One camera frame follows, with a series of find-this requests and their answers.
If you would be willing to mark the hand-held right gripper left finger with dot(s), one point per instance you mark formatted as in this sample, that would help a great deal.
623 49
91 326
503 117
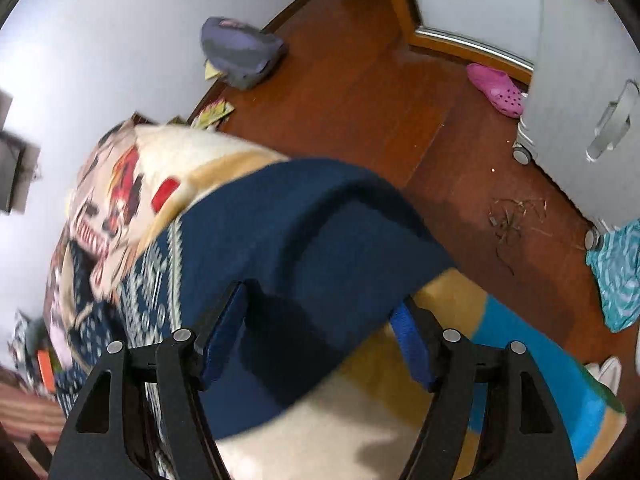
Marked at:
225 332

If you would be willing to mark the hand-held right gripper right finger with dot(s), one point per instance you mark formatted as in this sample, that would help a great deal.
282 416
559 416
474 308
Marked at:
412 347

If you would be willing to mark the navy patterned knit sweater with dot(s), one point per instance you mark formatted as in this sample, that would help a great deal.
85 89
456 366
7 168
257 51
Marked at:
300 220

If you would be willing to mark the printed newspaper-pattern blanket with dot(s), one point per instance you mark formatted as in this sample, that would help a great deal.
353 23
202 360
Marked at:
350 435

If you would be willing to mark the dry twig debris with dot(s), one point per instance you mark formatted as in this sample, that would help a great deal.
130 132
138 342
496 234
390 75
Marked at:
510 220

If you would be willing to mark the orange box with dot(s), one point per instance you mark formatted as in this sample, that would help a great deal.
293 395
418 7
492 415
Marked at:
46 372

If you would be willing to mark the grey cloth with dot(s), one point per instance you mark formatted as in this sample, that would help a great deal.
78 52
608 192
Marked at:
35 335

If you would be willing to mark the white shoes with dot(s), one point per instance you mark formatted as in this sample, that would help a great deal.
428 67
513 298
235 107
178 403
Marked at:
607 372

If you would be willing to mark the red striped cloth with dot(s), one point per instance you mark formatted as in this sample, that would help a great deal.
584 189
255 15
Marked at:
27 407

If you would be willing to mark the teal patterned cloth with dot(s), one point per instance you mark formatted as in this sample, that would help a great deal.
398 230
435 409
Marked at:
617 275

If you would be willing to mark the yellow green paper booklet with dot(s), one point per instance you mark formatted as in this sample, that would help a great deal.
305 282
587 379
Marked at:
212 115

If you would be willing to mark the yellow paper sheet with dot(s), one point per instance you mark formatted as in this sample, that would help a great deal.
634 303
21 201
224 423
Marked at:
214 71

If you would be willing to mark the pink clog shoe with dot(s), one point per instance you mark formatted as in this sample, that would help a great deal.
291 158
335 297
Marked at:
495 89

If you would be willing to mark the grey purple backpack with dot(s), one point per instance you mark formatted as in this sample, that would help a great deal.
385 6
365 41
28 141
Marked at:
240 50

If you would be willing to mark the white rolling cabinet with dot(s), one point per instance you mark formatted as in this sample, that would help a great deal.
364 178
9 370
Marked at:
575 60

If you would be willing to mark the wooden door frame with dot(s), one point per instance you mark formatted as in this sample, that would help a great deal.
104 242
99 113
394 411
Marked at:
395 0

